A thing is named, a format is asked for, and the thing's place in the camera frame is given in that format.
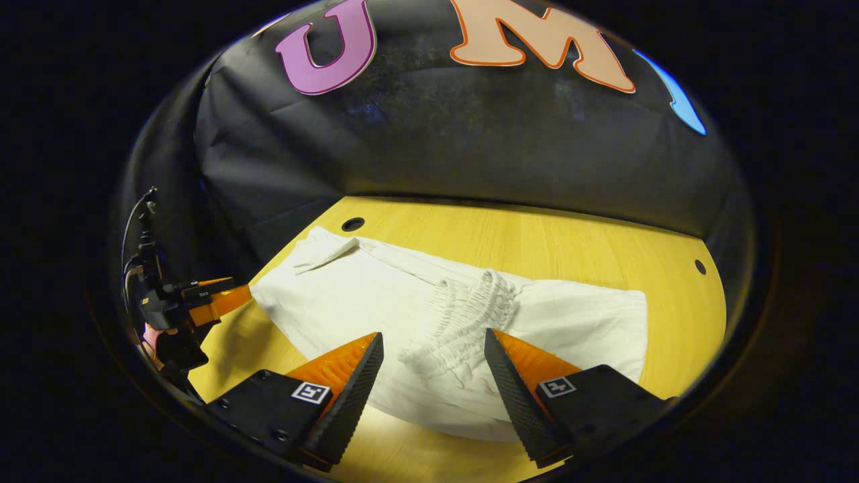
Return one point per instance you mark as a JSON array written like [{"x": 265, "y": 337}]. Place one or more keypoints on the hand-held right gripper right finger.
[{"x": 513, "y": 402}]

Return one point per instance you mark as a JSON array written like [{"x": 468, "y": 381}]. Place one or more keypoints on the black backdrop cloth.
[{"x": 470, "y": 141}]

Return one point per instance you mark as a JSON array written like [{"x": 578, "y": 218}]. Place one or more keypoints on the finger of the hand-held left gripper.
[{"x": 218, "y": 302}]

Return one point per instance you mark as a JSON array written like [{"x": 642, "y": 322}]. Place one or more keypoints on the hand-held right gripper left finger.
[{"x": 356, "y": 396}]

